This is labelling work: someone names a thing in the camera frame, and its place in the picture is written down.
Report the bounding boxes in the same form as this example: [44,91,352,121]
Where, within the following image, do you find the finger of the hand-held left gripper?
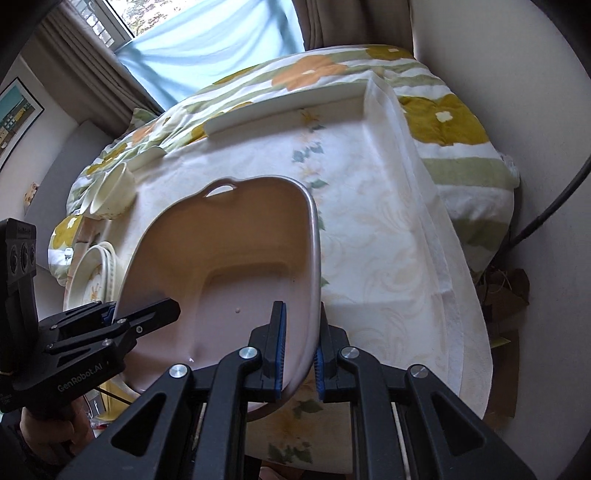
[39,300,116,334]
[46,298,182,357]

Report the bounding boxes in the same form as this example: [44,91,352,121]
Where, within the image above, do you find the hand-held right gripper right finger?
[314,305,548,480]

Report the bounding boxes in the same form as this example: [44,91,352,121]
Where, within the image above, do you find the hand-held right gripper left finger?
[58,301,289,480]

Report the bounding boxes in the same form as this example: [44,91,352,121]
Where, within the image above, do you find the patterned round plate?
[64,242,118,315]

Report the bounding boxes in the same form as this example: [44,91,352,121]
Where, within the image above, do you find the plain white plate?
[96,244,124,301]

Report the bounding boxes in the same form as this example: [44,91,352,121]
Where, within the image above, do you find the pink square bowl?
[113,176,322,423]

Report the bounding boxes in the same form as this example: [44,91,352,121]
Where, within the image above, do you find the cream patterned bowl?
[90,161,138,220]

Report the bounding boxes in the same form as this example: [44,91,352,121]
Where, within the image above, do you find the white round bowl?
[91,164,124,206]

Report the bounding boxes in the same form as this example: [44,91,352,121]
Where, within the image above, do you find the person's left forearm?
[0,415,70,480]

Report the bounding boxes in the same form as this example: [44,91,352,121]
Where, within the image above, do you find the person's left hand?
[21,401,98,462]

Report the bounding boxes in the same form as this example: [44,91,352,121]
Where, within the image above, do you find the floral white tablecloth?
[69,76,494,468]

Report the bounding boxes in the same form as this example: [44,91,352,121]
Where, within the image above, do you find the grey headboard cushion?
[22,120,126,219]

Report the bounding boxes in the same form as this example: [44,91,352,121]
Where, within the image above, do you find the green striped pillow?
[130,107,163,130]

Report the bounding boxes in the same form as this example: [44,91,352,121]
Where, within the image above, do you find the brown curtain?
[294,0,413,52]
[37,8,163,136]

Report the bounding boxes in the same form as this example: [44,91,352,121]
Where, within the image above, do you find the floral striped blanket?
[48,44,522,288]

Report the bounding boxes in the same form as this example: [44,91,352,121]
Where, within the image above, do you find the light blue cloth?
[113,0,306,110]

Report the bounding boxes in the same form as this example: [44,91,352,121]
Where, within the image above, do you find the window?
[102,0,155,48]

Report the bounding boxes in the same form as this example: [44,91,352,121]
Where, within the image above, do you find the framed wall picture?
[0,76,47,170]

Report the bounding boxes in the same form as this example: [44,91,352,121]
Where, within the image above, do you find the black cable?
[513,164,591,246]

